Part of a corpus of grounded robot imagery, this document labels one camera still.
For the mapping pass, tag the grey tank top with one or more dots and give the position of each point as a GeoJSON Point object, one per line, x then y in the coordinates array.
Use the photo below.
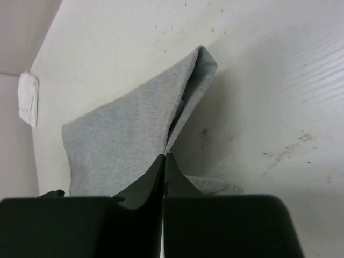
{"type": "Point", "coordinates": [113, 145]}

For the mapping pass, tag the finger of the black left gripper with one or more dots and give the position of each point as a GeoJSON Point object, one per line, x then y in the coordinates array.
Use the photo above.
{"type": "Point", "coordinates": [53, 194]}

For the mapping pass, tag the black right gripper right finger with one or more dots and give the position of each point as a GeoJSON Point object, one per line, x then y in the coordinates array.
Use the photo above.
{"type": "Point", "coordinates": [197, 225]}

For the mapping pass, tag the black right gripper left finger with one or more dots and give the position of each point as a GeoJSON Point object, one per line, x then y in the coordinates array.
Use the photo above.
{"type": "Point", "coordinates": [127, 224]}

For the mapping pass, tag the white folded tank top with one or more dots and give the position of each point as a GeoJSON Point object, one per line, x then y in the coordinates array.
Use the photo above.
{"type": "Point", "coordinates": [28, 95]}

